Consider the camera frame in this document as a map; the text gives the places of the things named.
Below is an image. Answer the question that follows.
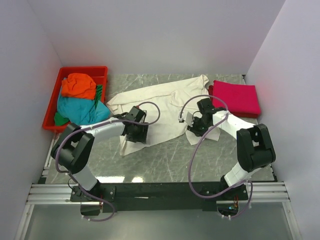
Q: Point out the orange t shirt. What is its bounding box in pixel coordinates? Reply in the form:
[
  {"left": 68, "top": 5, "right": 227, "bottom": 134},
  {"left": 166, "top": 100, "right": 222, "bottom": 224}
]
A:
[{"left": 61, "top": 73, "right": 97, "bottom": 100}]

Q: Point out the red plastic bin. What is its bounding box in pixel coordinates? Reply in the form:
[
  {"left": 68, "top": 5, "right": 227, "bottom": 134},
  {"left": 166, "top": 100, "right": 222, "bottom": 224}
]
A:
[{"left": 42, "top": 66, "right": 108, "bottom": 133}]

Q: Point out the aluminium rail frame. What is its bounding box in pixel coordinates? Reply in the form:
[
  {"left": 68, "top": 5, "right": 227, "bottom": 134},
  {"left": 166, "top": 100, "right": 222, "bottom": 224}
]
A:
[{"left": 15, "top": 181, "right": 302, "bottom": 240}]

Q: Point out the light blue t shirt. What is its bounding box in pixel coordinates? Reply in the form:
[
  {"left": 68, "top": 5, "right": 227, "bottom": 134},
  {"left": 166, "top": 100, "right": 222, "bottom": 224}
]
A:
[{"left": 57, "top": 96, "right": 111, "bottom": 126}]

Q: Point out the dark red folded t shirt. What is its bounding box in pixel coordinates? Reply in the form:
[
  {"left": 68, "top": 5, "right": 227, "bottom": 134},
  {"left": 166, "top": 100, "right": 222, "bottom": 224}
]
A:
[{"left": 207, "top": 84, "right": 258, "bottom": 119}]

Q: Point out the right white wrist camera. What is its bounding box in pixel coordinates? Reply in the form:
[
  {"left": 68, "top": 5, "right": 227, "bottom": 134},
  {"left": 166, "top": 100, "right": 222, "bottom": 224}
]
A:
[{"left": 178, "top": 111, "right": 194, "bottom": 127}]

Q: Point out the green t shirt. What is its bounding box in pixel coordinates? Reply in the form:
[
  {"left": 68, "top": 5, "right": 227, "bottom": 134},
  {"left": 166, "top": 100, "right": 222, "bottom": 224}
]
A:
[{"left": 54, "top": 84, "right": 103, "bottom": 126}]

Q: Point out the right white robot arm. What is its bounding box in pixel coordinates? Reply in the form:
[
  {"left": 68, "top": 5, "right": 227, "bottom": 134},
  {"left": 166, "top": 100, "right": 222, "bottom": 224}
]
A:
[{"left": 178, "top": 94, "right": 276, "bottom": 200}]

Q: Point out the white t shirt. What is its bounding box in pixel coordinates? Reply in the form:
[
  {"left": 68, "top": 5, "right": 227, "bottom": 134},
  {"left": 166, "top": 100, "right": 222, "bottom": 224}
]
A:
[{"left": 106, "top": 74, "right": 209, "bottom": 156}]

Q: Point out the black base bar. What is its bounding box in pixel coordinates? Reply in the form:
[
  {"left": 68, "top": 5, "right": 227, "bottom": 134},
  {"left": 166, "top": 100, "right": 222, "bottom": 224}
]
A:
[{"left": 70, "top": 182, "right": 249, "bottom": 216}]

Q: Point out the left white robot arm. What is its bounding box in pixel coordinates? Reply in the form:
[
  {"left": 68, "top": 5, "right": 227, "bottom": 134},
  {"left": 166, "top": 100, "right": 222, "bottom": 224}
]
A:
[{"left": 50, "top": 106, "right": 149, "bottom": 201}]

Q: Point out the pink folded t shirt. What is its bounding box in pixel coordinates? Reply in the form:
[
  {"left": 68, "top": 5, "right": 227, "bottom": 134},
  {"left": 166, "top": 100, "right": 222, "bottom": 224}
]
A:
[{"left": 211, "top": 79, "right": 262, "bottom": 116}]

